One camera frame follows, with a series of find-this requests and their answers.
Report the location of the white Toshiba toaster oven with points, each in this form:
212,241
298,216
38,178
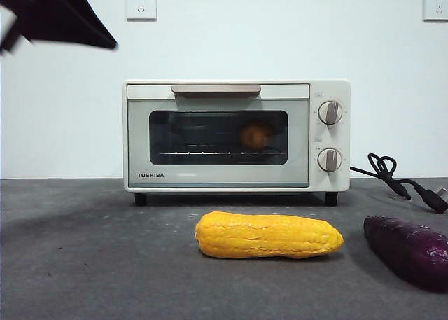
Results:
329,138

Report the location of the brown potato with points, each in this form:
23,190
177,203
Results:
255,135

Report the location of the white oven knob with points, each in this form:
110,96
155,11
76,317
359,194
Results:
329,112
329,159

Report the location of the yellow corn cob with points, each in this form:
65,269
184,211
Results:
266,236

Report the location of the white wall socket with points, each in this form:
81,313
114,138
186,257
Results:
141,5
435,5

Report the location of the purple eggplant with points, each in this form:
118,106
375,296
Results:
409,251

